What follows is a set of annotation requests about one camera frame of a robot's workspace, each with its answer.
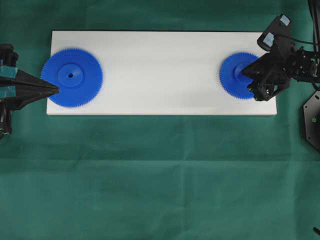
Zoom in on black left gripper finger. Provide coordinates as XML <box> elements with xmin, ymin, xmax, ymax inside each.
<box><xmin>0</xmin><ymin>87</ymin><xmax>59</xmax><ymax>111</ymax></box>
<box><xmin>0</xmin><ymin>66</ymin><xmax>59</xmax><ymax>90</ymax></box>

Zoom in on large blue gear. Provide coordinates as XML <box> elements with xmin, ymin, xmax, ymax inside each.
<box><xmin>41</xmin><ymin>48</ymin><xmax>103</xmax><ymax>108</ymax></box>

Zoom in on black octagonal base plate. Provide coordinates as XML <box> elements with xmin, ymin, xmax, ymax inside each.
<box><xmin>303</xmin><ymin>91</ymin><xmax>320</xmax><ymax>152</ymax></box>

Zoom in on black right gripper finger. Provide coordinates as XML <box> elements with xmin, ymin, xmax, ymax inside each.
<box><xmin>241</xmin><ymin>55</ymin><xmax>269</xmax><ymax>78</ymax></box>
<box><xmin>247</xmin><ymin>80</ymin><xmax>268</xmax><ymax>102</ymax></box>

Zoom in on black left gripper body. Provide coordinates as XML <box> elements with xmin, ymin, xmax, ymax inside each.
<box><xmin>0</xmin><ymin>43</ymin><xmax>19</xmax><ymax>137</ymax></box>

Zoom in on black cable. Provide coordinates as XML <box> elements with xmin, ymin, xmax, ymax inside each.
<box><xmin>306</xmin><ymin>0</ymin><xmax>320</xmax><ymax>51</ymax></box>

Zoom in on small blue gear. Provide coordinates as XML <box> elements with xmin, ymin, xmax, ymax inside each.
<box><xmin>219</xmin><ymin>52</ymin><xmax>258</xmax><ymax>100</ymax></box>

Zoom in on green table cloth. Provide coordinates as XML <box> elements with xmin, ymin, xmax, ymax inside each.
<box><xmin>0</xmin><ymin>0</ymin><xmax>320</xmax><ymax>240</ymax></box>

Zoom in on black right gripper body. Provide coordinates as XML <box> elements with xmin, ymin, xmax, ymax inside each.
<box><xmin>259</xmin><ymin>37</ymin><xmax>301</xmax><ymax>101</ymax></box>

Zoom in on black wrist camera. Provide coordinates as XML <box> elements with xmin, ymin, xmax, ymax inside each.
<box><xmin>257</xmin><ymin>14</ymin><xmax>292</xmax><ymax>52</ymax></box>

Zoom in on white rectangular board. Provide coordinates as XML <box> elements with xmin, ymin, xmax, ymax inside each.
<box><xmin>46</xmin><ymin>30</ymin><xmax>277</xmax><ymax>116</ymax></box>

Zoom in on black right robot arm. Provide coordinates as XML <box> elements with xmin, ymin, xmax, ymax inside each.
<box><xmin>241</xmin><ymin>35</ymin><xmax>320</xmax><ymax>101</ymax></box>

